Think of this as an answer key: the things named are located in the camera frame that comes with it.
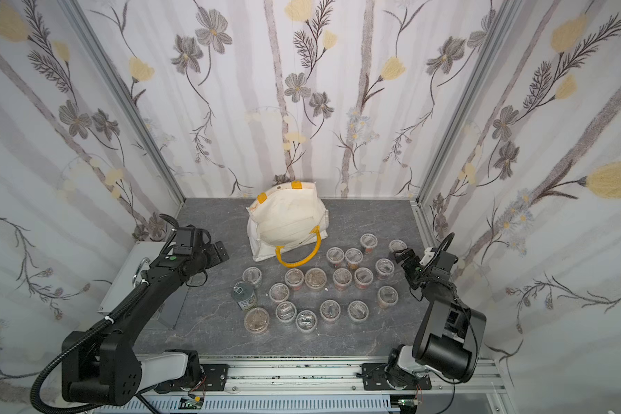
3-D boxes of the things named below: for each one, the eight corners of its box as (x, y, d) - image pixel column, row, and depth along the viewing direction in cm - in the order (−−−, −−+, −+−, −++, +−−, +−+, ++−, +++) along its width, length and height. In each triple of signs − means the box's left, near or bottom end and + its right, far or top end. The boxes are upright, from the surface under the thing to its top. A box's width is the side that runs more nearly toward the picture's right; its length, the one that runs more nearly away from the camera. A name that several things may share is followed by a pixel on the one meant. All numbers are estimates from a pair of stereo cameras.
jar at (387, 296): (376, 308, 89) (379, 302, 84) (374, 292, 93) (377, 285, 88) (395, 308, 89) (399, 302, 84) (392, 292, 93) (396, 285, 88)
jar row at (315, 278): (314, 296, 92) (314, 289, 87) (302, 282, 95) (301, 275, 91) (328, 284, 95) (328, 277, 90) (316, 271, 98) (316, 264, 94)
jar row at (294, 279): (285, 292, 92) (284, 285, 88) (286, 274, 97) (285, 267, 93) (303, 292, 92) (303, 285, 88) (304, 274, 97) (303, 267, 93)
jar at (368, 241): (360, 255, 104) (362, 246, 99) (358, 242, 108) (360, 233, 103) (375, 255, 104) (378, 246, 99) (373, 242, 108) (376, 233, 103)
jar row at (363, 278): (354, 289, 93) (356, 282, 89) (353, 274, 97) (354, 267, 93) (371, 289, 93) (374, 282, 89) (369, 274, 97) (371, 267, 93)
